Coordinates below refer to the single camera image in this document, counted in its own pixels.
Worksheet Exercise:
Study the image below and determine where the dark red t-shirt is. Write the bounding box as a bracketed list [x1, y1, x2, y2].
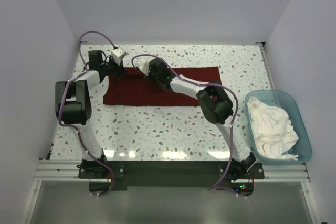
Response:
[103, 67, 222, 106]

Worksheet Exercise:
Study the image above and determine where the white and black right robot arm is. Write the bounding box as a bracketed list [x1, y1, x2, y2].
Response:
[140, 59, 256, 178]

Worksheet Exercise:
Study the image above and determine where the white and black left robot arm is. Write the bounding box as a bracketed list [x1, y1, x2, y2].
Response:
[55, 47, 127, 178]

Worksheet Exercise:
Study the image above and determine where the translucent blue plastic basket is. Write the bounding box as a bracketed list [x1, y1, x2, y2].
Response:
[244, 89, 313, 165]

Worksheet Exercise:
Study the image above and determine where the white crumpled t-shirt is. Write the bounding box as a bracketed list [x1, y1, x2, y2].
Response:
[247, 96, 299, 161]

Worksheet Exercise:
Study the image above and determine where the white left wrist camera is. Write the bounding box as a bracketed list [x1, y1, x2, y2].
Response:
[111, 48, 127, 65]

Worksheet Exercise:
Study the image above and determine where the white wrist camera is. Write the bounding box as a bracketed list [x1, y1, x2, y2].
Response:
[134, 59, 150, 76]
[111, 48, 127, 65]

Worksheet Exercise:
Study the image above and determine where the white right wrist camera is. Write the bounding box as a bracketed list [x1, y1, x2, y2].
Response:
[134, 59, 150, 76]

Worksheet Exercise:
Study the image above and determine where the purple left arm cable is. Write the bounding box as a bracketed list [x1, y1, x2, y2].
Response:
[58, 30, 118, 197]

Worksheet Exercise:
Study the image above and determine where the aluminium extrusion rail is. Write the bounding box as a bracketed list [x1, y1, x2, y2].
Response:
[21, 159, 322, 223]

